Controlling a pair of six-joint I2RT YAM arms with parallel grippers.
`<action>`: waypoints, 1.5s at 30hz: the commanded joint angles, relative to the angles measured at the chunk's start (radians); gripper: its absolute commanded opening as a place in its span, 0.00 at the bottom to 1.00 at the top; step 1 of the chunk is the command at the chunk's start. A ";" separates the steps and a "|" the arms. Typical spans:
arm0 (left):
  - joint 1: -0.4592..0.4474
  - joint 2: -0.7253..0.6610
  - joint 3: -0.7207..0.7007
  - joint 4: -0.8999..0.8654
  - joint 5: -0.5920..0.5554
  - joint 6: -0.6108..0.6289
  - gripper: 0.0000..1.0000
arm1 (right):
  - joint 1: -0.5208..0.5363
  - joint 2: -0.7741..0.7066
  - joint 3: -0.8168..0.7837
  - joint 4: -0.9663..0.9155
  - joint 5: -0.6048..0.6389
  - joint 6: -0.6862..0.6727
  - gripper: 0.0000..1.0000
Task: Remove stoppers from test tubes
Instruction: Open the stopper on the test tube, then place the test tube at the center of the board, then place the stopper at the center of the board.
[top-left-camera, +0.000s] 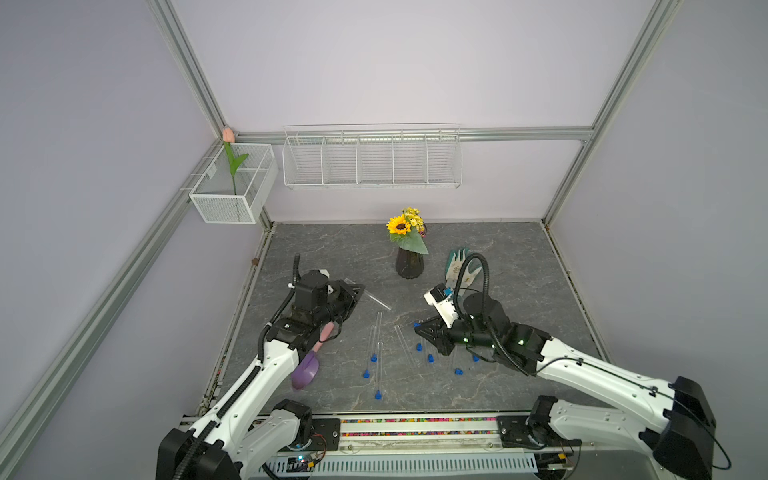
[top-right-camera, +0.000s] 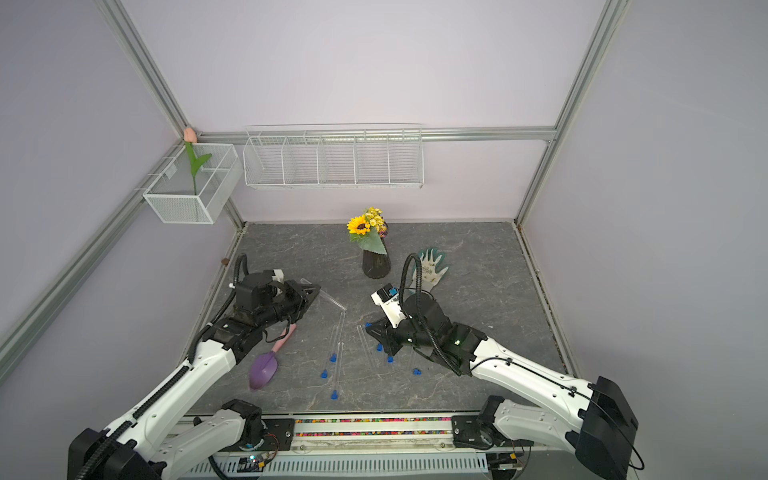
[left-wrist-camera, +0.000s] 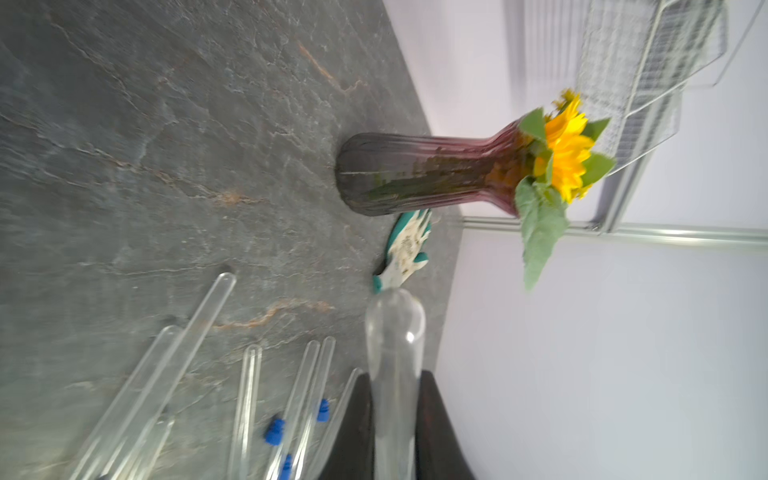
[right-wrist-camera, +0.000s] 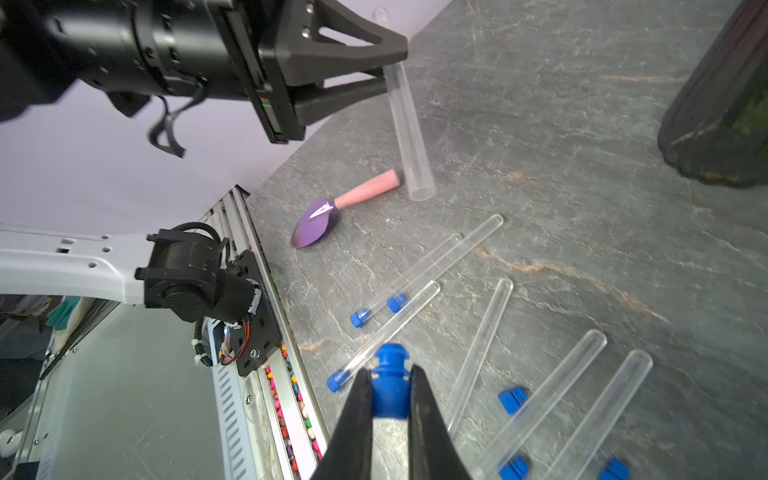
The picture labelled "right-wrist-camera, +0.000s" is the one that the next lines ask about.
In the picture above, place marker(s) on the clear test tube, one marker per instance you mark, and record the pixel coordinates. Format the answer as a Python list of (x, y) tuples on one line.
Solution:
[(580, 449), (383, 335)]

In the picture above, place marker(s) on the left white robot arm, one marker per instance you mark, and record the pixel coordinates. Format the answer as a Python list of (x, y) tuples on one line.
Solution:
[(181, 269)]

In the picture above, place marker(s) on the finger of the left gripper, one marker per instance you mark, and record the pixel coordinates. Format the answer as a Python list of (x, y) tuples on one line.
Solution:
[(312, 103), (312, 41)]

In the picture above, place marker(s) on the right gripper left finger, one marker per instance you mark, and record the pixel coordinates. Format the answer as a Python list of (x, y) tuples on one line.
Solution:
[(349, 453)]

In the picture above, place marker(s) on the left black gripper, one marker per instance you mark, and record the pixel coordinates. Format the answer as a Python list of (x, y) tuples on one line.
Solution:
[(135, 51)]

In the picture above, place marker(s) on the purple scoop pink handle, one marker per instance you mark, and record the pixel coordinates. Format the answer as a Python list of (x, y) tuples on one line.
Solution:
[(313, 224)]

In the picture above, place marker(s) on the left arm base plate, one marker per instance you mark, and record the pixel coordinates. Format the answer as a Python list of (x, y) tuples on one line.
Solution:
[(247, 344)]

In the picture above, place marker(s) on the white vented cable duct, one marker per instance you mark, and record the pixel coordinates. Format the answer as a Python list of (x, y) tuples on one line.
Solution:
[(241, 457)]

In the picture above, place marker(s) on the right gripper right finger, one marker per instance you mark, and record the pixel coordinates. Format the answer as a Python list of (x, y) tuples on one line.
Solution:
[(432, 454)]

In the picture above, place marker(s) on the test tube blue stopper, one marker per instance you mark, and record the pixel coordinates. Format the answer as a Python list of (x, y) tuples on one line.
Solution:
[(419, 178), (468, 374), (394, 296), (537, 407), (469, 242)]

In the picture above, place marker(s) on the dark glass flower vase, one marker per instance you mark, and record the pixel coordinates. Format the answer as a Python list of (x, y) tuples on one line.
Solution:
[(715, 129)]

